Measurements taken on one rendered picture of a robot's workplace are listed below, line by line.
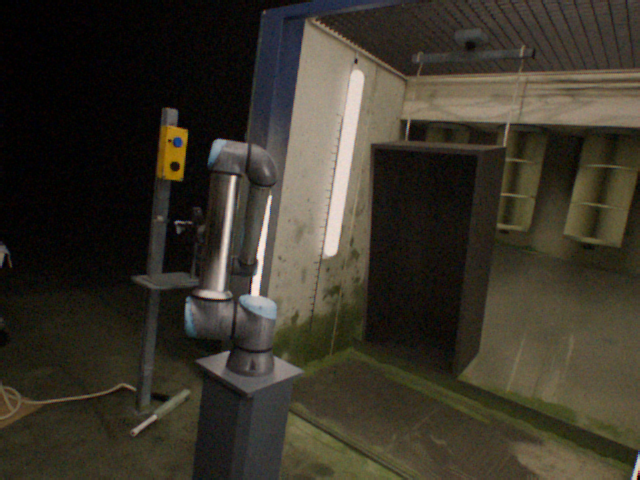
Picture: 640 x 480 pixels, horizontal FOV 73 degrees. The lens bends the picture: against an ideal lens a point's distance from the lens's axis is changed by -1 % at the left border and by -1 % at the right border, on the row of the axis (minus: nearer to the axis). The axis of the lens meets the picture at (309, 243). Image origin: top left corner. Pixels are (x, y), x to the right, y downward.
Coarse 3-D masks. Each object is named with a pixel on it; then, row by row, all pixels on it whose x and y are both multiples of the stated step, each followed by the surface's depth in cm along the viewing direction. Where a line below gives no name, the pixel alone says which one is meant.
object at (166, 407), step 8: (184, 392) 256; (160, 400) 251; (168, 400) 245; (176, 400) 247; (184, 400) 255; (160, 408) 236; (168, 408) 239; (152, 416) 230; (160, 416) 233; (144, 424) 222; (136, 432) 215
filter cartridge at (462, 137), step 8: (432, 128) 339; (440, 128) 332; (448, 128) 331; (456, 128) 328; (464, 128) 330; (472, 128) 335; (432, 136) 337; (440, 136) 333; (448, 136) 331; (456, 136) 330; (464, 136) 332; (464, 144) 335
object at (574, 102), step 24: (408, 96) 342; (432, 96) 330; (456, 96) 318; (480, 96) 308; (504, 96) 297; (528, 96) 288; (552, 96) 279; (576, 96) 271; (600, 96) 263; (624, 96) 255; (432, 120) 331; (456, 120) 318; (480, 120) 307; (504, 120) 297; (528, 120) 287; (552, 120) 278; (576, 120) 270; (600, 120) 262; (624, 120) 255
